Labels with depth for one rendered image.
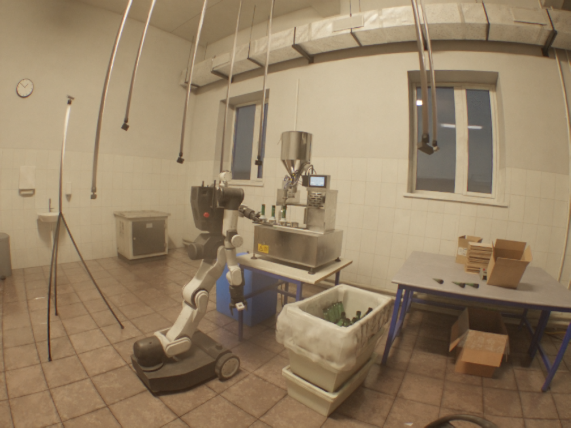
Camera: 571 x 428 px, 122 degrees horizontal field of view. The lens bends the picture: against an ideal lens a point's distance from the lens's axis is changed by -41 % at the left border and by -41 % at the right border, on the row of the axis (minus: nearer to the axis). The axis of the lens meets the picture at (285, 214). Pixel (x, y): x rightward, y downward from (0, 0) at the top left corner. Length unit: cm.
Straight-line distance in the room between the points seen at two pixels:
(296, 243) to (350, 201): 168
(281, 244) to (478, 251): 170
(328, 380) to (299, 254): 92
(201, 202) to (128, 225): 284
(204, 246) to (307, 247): 72
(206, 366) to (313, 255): 108
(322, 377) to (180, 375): 87
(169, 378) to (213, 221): 107
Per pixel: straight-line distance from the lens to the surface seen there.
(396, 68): 377
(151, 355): 182
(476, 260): 253
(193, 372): 186
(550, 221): 358
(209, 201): 173
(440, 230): 331
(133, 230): 447
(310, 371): 164
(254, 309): 262
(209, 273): 185
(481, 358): 233
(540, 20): 377
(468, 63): 376
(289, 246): 200
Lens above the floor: 133
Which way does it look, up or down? 5 degrees down
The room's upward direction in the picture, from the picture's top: 4 degrees clockwise
